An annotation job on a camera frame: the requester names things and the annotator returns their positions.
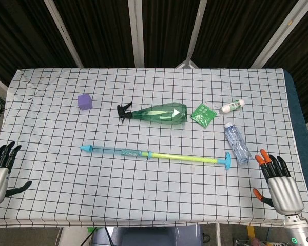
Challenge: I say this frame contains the green spray bottle black nozzle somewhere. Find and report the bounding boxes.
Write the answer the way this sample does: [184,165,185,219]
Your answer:
[117,101,188,128]

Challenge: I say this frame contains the white black-grid tablecloth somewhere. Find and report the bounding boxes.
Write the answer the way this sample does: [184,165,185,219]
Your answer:
[0,68,308,229]

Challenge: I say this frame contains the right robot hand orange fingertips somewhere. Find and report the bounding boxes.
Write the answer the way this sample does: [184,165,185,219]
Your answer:
[253,148,305,215]

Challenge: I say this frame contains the clear plastic water bottle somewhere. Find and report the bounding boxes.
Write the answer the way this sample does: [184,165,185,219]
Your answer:
[224,122,253,165]

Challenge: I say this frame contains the small white bottle green label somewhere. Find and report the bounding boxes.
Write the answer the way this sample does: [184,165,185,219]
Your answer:
[219,99,245,114]

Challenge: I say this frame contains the white frame post with foot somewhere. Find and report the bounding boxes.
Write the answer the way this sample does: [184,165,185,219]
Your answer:
[175,0,209,69]

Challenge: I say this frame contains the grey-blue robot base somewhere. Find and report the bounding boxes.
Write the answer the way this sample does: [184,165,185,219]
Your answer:
[92,224,204,246]

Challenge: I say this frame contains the blue table edge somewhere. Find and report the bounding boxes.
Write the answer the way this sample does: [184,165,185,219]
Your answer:
[283,70,308,221]

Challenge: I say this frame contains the green sachet packet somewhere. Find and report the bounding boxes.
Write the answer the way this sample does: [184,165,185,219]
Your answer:
[190,102,217,128]

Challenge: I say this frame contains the blue yellow pump syringe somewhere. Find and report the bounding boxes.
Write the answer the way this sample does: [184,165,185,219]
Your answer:
[80,145,232,170]

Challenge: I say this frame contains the purple foam cube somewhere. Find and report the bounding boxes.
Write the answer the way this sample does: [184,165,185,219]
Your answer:
[77,94,93,111]

